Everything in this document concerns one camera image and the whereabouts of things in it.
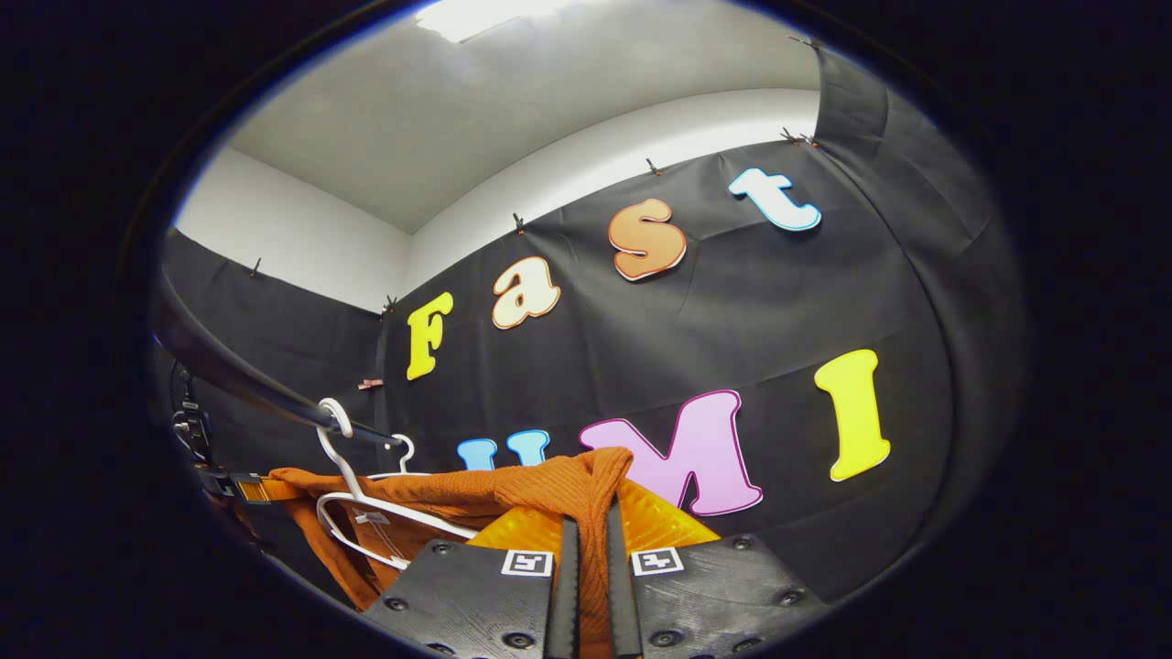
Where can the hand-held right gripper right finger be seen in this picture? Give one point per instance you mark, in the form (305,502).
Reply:
(714,595)

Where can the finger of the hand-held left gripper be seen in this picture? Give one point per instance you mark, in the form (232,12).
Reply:
(220,484)

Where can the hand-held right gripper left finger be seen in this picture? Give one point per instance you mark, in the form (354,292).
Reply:
(476,599)

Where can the white plastic hanger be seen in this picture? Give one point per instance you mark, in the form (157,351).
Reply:
(348,476)
(404,453)

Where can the black clothes rack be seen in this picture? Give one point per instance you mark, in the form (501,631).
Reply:
(247,384)

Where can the black backdrop cloth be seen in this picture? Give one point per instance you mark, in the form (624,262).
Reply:
(778,302)

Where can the large ceiling light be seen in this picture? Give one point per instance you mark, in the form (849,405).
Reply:
(485,16)

